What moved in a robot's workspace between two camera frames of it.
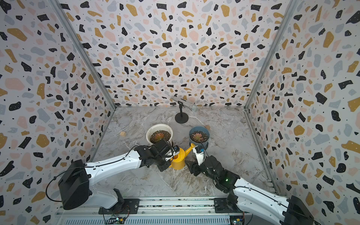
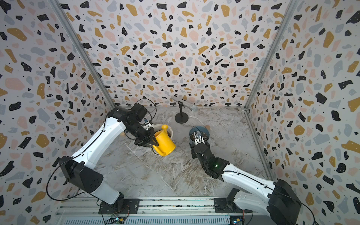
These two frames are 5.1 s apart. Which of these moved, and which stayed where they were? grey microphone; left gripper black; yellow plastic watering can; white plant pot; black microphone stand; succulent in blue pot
Moved: yellow plastic watering can; left gripper black
Stayed: grey microphone; succulent in blue pot; white plant pot; black microphone stand
